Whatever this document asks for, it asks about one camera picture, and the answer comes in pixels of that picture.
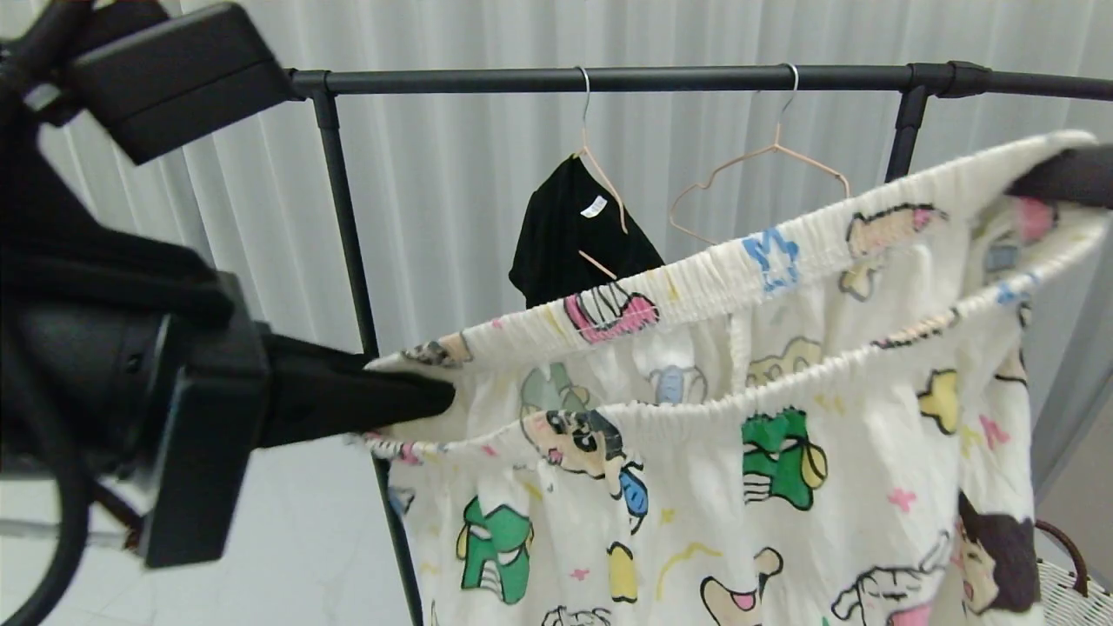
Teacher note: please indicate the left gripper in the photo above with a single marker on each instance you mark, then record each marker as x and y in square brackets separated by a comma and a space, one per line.
[209, 417]

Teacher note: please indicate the pink clothes hanger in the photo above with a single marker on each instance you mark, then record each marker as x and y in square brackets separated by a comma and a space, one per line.
[600, 169]
[783, 149]

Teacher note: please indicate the black clothes rack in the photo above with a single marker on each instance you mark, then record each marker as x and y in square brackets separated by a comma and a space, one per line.
[522, 80]

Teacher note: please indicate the black garment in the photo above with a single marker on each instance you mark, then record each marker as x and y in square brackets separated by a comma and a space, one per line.
[556, 235]

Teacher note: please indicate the white laundry basket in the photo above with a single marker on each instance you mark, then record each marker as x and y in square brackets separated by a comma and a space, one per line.
[1069, 591]

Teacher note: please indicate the white curtain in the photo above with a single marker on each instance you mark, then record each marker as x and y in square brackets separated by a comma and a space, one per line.
[452, 174]

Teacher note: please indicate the cream printed garment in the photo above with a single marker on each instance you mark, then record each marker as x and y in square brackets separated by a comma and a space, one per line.
[783, 391]

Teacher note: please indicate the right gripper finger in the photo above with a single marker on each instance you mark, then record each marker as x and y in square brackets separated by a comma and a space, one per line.
[1069, 178]

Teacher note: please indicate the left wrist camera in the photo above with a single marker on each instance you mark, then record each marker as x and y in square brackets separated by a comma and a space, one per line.
[183, 78]

